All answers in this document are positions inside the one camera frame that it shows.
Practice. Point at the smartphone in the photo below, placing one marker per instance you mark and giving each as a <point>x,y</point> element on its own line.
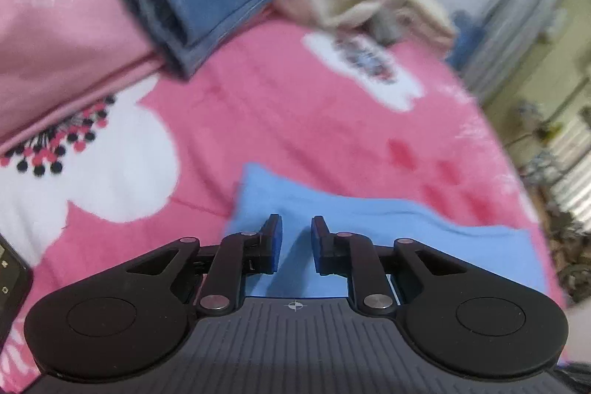
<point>14,278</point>

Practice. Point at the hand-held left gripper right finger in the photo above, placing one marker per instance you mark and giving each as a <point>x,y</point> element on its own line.
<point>316,244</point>

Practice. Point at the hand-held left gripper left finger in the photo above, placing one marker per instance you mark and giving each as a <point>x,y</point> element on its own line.
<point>275,244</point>

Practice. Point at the blue printed t-shirt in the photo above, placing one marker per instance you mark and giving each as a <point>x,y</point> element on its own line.
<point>392,223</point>

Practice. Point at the light grey garment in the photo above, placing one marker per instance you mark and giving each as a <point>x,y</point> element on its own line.
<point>390,27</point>

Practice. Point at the pink floral blanket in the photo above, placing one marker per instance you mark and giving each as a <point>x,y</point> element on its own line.
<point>277,112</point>

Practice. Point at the blue water jug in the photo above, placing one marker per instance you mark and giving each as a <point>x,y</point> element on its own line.
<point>461,38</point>

